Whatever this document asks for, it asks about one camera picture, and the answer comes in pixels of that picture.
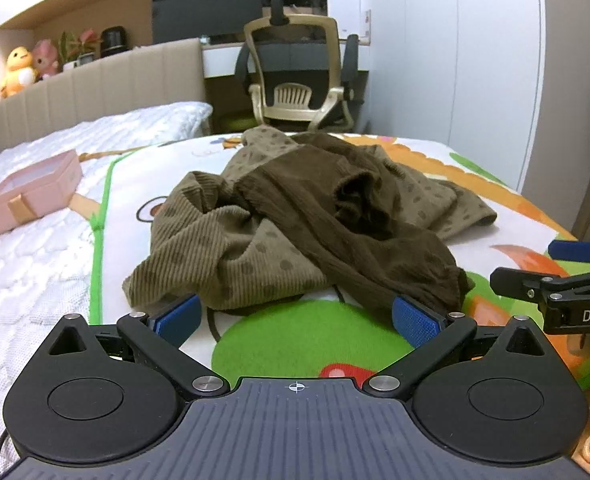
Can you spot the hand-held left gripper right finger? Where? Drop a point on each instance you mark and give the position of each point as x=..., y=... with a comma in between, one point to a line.
x=417, y=321

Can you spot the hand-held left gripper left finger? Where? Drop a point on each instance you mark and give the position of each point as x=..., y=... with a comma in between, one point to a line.
x=177, y=320

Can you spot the pink gift box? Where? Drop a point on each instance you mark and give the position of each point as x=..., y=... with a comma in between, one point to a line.
x=40, y=200

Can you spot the white desk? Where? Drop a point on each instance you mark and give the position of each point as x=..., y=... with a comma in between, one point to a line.
x=220, y=60

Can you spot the black jar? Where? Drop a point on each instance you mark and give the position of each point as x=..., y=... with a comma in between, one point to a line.
x=113, y=42

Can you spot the white wardrobe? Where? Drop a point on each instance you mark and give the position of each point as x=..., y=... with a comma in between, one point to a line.
x=450, y=60

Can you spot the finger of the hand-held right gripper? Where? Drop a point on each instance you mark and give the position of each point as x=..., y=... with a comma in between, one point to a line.
x=517, y=282
x=572, y=251

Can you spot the potted plant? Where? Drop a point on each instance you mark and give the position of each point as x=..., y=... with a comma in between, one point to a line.
x=77, y=47

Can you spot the beige padded headboard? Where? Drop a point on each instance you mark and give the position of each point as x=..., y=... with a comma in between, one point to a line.
x=125, y=80

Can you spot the black computer monitor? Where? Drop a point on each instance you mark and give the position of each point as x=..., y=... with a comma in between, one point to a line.
x=205, y=10

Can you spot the pink plush toy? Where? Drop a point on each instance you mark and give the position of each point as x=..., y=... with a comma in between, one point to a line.
x=46, y=60

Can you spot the yellow duck plush toy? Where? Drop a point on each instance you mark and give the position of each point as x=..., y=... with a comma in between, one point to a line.
x=19, y=70

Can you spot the beige mesh office chair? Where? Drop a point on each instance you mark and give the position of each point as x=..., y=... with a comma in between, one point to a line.
x=295, y=95

